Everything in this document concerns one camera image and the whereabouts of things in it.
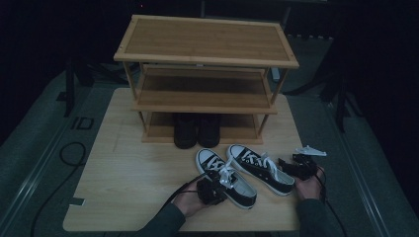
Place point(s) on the black white canvas sneaker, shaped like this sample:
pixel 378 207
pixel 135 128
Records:
pixel 242 192
pixel 250 164

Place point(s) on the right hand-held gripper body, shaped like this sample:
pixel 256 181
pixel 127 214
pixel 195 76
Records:
pixel 304 166

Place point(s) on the wooden shoe rack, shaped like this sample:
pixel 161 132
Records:
pixel 204 39

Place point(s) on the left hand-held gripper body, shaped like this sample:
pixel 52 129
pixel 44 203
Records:
pixel 210 192

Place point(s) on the black mesh shoe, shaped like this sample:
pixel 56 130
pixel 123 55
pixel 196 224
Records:
pixel 209 131
pixel 185 131

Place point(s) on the small white box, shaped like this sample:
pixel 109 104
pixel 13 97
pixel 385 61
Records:
pixel 275 75

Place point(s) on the dark metal stand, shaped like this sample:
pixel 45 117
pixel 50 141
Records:
pixel 342 108
pixel 69 92

